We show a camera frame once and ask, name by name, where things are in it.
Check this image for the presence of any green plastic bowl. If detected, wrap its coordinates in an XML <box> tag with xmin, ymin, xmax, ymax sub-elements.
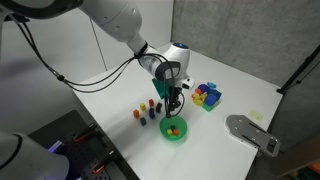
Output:
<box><xmin>159</xmin><ymin>115</ymin><xmax>188</xmax><ymax>142</ymax></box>

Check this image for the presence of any yellow toy piece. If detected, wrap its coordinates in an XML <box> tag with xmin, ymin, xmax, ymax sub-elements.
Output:
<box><xmin>191</xmin><ymin>92</ymin><xmax>208</xmax><ymax>107</ymax></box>

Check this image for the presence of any black mounting board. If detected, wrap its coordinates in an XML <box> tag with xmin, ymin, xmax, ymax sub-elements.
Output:
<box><xmin>28</xmin><ymin>109</ymin><xmax>141</xmax><ymax>180</ymax></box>

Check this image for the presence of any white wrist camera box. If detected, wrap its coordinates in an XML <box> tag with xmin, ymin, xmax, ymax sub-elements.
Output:
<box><xmin>181</xmin><ymin>77</ymin><xmax>196</xmax><ymax>90</ymax></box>

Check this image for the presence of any red handled clamp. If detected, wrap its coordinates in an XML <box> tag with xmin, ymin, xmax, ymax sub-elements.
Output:
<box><xmin>72</xmin><ymin>123</ymin><xmax>98</xmax><ymax>144</ymax></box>
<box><xmin>91</xmin><ymin>150</ymin><xmax>118</xmax><ymax>175</ymax></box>

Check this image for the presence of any green toy block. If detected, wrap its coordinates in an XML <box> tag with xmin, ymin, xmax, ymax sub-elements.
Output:
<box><xmin>201</xmin><ymin>98</ymin><xmax>222</xmax><ymax>113</ymax></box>

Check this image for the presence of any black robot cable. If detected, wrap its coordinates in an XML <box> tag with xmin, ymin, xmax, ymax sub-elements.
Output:
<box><xmin>6</xmin><ymin>12</ymin><xmax>174</xmax><ymax>88</ymax></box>
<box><xmin>61</xmin><ymin>54</ymin><xmax>185</xmax><ymax>117</ymax></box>

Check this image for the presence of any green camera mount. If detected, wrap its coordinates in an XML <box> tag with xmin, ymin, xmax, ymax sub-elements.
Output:
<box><xmin>151</xmin><ymin>77</ymin><xmax>168</xmax><ymax>100</ymax></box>

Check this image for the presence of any purple toy piece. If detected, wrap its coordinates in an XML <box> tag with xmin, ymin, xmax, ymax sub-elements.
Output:
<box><xmin>198</xmin><ymin>83</ymin><xmax>211</xmax><ymax>94</ymax></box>

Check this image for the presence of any grey metal plate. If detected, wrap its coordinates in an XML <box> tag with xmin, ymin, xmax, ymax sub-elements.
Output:
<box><xmin>225</xmin><ymin>114</ymin><xmax>282</xmax><ymax>158</ymax></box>

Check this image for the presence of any black pole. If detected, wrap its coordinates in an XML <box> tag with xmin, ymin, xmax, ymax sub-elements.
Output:
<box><xmin>276</xmin><ymin>44</ymin><xmax>320</xmax><ymax>95</ymax></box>

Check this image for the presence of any pale yellow sticky note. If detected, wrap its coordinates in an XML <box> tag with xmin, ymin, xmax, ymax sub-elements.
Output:
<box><xmin>248</xmin><ymin>109</ymin><xmax>265</xmax><ymax>122</ymax></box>

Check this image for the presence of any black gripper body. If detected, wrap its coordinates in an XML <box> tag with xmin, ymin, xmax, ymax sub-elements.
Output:
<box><xmin>165</xmin><ymin>83</ymin><xmax>183</xmax><ymax>100</ymax></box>

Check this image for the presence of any large blue toy block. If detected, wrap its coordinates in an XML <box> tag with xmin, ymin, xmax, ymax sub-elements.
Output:
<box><xmin>203</xmin><ymin>89</ymin><xmax>223</xmax><ymax>107</ymax></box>

